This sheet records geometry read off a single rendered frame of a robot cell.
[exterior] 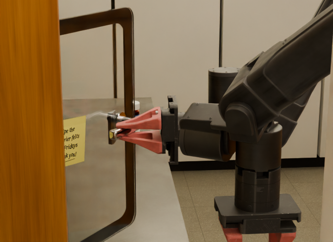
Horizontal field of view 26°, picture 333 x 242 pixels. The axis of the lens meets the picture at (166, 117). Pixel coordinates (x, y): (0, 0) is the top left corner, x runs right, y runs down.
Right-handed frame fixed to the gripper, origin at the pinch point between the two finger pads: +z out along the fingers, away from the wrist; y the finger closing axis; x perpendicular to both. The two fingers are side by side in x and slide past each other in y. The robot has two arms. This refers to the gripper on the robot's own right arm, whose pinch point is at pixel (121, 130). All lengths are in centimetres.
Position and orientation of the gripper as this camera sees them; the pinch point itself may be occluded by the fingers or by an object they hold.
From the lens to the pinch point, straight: 118.7
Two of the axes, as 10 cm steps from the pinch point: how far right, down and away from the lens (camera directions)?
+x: 0.5, 2.9, -9.6
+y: -0.1, -9.6, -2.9
